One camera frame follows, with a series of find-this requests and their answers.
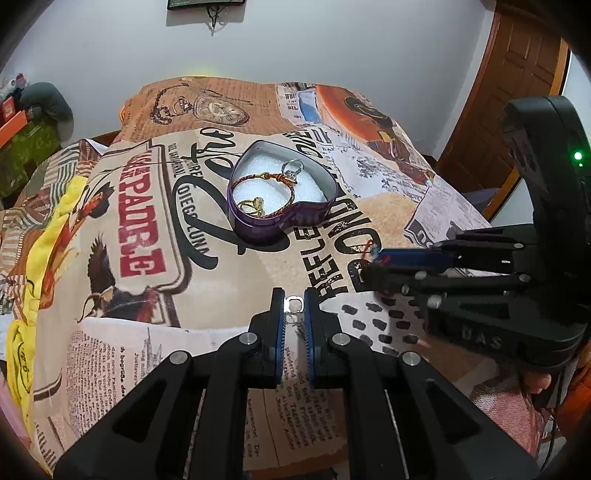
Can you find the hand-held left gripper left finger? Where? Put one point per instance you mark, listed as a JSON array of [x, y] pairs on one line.
[[277, 330]]

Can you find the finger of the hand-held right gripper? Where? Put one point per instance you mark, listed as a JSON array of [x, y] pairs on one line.
[[415, 279], [406, 256]]

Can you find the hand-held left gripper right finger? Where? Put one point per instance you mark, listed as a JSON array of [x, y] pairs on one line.
[[309, 332]]

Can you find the purple heart-shaped tin box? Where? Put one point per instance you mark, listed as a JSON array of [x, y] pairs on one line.
[[258, 230]]

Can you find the person's right hand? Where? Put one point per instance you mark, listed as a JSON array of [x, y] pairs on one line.
[[535, 383]]

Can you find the printed blanket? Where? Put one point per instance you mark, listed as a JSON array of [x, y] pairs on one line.
[[138, 323]]

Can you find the pink cloth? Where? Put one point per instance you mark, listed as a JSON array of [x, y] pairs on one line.
[[503, 415]]

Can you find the wooden door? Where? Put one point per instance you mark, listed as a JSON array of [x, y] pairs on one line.
[[508, 115]]

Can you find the yellow cloth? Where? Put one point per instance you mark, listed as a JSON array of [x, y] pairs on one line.
[[23, 350]]

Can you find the green patterned cloth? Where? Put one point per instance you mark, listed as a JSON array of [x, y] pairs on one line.
[[25, 157]]

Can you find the orange box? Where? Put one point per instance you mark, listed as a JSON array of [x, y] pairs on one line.
[[11, 129]]

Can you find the pile of plastic bags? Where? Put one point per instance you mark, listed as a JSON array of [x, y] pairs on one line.
[[11, 87]]

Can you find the small black wall monitor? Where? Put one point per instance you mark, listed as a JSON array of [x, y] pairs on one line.
[[203, 3]]

